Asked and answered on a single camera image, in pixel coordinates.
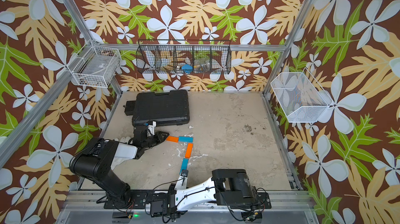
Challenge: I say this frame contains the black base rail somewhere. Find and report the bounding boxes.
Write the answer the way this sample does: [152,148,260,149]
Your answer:
[96,190,271,212]

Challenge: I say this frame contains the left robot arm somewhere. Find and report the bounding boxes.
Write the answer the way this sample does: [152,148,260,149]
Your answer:
[69,129,169,207]

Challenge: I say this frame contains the blue object in basket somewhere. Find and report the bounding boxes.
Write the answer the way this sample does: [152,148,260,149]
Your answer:
[181,64,193,74]

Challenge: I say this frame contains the teal block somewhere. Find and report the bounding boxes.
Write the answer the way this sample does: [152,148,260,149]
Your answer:
[180,158,189,173]
[178,136,193,143]

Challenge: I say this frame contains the white work glove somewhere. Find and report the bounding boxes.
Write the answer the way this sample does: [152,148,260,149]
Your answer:
[114,137,131,144]

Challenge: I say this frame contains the black plastic tool case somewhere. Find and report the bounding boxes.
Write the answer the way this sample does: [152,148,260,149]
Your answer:
[125,90,190,127]

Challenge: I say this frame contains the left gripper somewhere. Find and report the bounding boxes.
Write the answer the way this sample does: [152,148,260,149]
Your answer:
[143,131,170,149]

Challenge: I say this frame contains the white mesh basket right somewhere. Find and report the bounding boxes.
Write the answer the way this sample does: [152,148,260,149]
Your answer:
[271,68,333,123]

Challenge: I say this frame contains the orange block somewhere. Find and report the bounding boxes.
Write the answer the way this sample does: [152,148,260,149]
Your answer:
[166,136,179,143]
[184,143,193,159]

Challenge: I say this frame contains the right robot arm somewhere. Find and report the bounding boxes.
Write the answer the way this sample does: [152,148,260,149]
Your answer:
[144,169,271,223]

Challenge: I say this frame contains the black wire basket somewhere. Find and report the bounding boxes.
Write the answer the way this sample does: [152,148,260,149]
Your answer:
[135,40,232,75]

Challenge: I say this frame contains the white wire basket left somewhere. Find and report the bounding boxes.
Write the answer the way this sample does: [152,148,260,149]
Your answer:
[68,40,121,88]

